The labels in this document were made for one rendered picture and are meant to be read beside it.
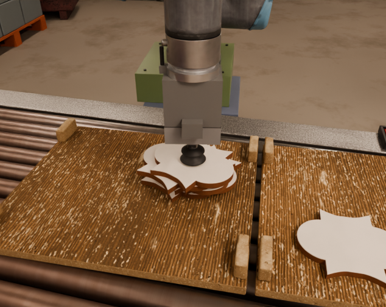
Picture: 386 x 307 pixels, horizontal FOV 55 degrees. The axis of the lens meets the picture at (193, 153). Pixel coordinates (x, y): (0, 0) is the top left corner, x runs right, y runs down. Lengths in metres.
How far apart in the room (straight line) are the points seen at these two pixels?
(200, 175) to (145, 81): 0.52
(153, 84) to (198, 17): 0.59
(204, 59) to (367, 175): 0.39
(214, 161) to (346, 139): 0.37
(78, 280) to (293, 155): 0.45
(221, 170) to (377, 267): 0.26
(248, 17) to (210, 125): 0.49
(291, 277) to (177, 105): 0.28
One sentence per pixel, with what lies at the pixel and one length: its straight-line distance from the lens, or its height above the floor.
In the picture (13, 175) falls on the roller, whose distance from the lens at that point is 0.80.
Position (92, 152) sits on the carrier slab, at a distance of 0.76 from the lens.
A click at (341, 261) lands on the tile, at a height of 0.95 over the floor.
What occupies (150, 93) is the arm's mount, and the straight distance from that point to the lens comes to 1.07.
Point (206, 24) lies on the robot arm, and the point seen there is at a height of 1.22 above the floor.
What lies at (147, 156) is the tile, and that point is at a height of 0.98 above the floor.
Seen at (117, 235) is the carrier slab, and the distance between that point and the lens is 0.58.
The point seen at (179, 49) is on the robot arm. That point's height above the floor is 1.19.
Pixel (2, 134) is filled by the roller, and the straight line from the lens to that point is 0.93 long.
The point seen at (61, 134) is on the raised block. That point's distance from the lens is 0.80.
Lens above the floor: 1.35
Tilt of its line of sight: 34 degrees down
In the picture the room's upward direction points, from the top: straight up
